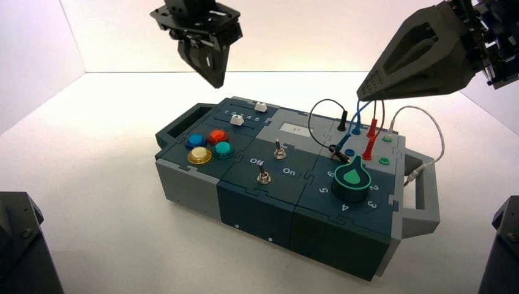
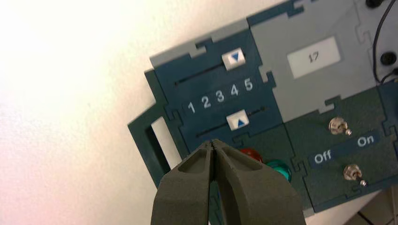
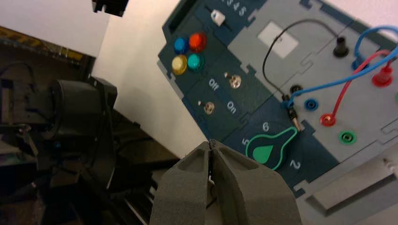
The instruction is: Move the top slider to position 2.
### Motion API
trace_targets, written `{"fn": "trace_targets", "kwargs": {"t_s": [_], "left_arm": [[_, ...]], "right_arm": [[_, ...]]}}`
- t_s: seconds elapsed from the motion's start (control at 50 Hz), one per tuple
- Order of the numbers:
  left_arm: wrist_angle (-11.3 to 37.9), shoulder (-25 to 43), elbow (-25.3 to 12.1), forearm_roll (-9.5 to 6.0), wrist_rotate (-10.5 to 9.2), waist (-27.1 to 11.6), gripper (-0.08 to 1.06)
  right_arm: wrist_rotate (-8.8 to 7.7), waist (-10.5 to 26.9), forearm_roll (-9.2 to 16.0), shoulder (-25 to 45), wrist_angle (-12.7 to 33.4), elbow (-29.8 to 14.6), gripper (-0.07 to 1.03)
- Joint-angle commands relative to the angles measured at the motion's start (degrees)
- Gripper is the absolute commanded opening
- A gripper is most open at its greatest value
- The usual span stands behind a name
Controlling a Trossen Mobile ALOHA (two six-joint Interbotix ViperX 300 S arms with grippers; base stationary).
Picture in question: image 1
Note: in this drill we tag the black green rotary knob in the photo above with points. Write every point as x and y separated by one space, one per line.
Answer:
351 182

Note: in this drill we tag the white slider knob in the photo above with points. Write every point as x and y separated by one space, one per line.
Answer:
259 107
236 119

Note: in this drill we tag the blue push button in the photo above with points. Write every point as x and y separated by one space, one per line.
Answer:
195 140

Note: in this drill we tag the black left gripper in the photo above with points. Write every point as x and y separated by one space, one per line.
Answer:
202 24

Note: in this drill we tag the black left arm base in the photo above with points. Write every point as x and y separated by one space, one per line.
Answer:
20 251

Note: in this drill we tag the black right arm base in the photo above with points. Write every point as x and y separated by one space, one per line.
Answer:
502 251

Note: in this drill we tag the teal push button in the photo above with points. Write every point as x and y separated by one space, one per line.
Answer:
223 150

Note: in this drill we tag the blue grey control box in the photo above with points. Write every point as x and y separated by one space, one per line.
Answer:
259 207

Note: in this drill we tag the yellow push button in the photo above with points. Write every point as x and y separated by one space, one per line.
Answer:
199 155

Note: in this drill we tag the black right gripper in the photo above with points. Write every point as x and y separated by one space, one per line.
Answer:
494 36

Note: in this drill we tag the silver metal toggle switch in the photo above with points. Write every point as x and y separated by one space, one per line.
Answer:
263 176
279 152

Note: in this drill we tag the red push button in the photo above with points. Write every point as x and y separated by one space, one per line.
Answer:
217 136

